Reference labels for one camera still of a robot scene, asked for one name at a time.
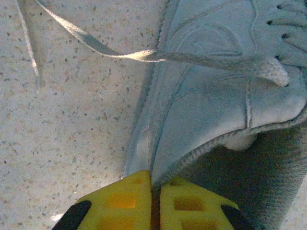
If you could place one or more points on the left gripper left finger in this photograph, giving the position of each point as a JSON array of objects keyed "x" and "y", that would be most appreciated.
[{"x": 115, "y": 203}]

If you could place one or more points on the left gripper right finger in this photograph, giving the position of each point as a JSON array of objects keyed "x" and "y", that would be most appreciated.
[{"x": 192, "y": 206}]

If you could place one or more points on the white sneaker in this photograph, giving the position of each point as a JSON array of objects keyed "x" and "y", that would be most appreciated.
[{"x": 204, "y": 107}]

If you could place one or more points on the white shoelace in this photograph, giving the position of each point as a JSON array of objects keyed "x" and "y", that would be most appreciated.
[{"x": 144, "y": 55}]

